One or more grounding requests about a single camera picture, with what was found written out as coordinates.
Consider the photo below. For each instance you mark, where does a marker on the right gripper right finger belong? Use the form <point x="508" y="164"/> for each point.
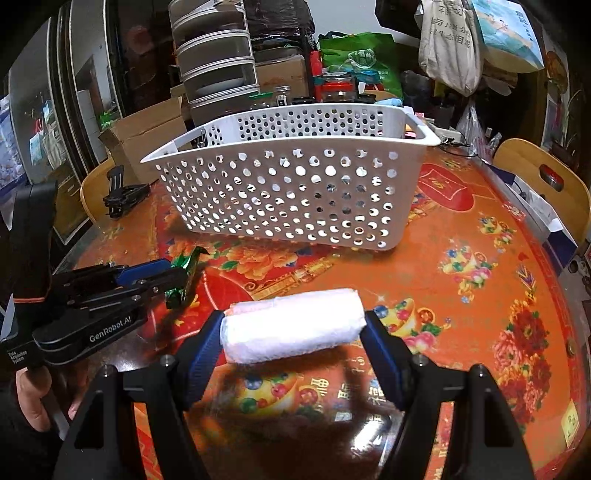
<point x="485" y="440"/>

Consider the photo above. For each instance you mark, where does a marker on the left wooden chair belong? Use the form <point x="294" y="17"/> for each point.
<point x="93" y="189"/>

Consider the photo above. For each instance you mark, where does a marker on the grey stacked drawer unit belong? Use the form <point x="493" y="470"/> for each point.
<point x="214" y="56"/>

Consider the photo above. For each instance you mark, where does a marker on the white pink towel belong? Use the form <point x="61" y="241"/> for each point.
<point x="289" y="326"/>

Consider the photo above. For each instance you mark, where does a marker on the red lidded glass jar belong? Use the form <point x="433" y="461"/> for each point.
<point x="338" y="90"/>

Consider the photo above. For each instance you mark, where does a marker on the right wooden chair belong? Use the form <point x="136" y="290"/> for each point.
<point x="550" y="178"/>

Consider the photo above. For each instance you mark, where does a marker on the black phone stand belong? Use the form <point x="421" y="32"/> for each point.
<point x="122" y="198"/>

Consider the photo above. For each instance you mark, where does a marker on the wooden chair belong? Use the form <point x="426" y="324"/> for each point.
<point x="93" y="189"/>
<point x="550" y="178"/>

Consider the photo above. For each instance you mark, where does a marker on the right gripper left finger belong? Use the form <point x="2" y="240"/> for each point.
<point x="102" y="441"/>

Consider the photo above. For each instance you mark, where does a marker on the small cardboard box behind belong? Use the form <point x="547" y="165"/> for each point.
<point x="290" y="72"/>

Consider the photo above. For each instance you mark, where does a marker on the person's left hand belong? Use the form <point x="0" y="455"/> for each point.
<point x="32" y="385"/>

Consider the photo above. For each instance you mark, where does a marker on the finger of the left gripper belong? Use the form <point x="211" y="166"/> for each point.
<point x="131" y="274"/>
<point x="172" y="278"/>

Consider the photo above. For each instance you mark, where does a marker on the white perforated plastic basket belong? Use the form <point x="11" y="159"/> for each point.
<point x="341" y="174"/>

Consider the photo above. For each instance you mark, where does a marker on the blue printed hanging bag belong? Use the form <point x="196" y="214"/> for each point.
<point x="509" y="40"/>

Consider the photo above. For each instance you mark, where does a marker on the green foil snack packet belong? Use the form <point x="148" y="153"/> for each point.
<point x="182" y="294"/>

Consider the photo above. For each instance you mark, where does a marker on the white hanging tote bag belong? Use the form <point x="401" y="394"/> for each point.
<point x="449" y="50"/>

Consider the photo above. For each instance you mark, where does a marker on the green shopping bag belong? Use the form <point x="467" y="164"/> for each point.
<point x="370" y="55"/>

